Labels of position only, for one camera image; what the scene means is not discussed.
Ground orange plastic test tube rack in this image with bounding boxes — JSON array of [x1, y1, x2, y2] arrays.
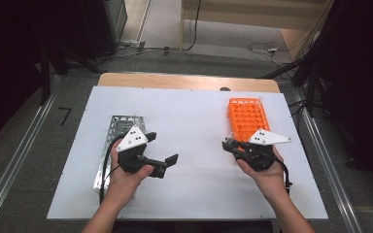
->
[[227, 97, 271, 144]]

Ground white cable with plug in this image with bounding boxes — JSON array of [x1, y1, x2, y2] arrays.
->
[[246, 41, 292, 67]]

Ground black floor cable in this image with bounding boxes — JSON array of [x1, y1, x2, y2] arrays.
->
[[288, 99, 307, 118]]

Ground grey floor cable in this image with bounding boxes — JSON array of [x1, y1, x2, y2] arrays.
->
[[96, 46, 183, 62]]

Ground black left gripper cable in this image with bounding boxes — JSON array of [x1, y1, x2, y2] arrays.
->
[[98, 135, 125, 206]]

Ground black curtain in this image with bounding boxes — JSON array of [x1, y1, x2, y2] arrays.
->
[[300, 0, 373, 195], [0, 0, 105, 150]]

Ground grey cabinet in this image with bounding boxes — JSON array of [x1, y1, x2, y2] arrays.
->
[[102, 0, 129, 47]]

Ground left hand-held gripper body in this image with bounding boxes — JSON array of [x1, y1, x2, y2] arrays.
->
[[116, 125, 158, 175]]

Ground person's left hand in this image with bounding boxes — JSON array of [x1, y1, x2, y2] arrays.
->
[[105, 138, 154, 202]]

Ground person's dark clothing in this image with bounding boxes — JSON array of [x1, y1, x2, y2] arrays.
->
[[111, 220, 275, 233]]

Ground metal test tube rack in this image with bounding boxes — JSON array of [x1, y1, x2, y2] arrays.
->
[[92, 115, 148, 198]]

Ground metal floor rail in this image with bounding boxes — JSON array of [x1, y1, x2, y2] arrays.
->
[[290, 86, 365, 233], [0, 76, 62, 233]]

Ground black metal stand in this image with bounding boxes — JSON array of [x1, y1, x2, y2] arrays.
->
[[260, 54, 320, 118], [38, 42, 105, 106]]

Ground black hanging cable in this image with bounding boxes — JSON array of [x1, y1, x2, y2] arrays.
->
[[183, 0, 203, 52]]

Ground person's right hand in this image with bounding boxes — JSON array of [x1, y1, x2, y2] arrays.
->
[[236, 145, 288, 202]]

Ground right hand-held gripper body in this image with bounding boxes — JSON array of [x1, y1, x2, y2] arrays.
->
[[234, 128, 293, 173]]

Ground white table board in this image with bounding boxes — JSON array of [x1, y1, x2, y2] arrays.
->
[[47, 85, 329, 221]]

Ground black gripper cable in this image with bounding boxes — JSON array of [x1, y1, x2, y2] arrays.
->
[[274, 156, 293, 197], [98, 135, 125, 206]]

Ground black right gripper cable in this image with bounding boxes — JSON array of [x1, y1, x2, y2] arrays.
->
[[274, 156, 293, 197]]

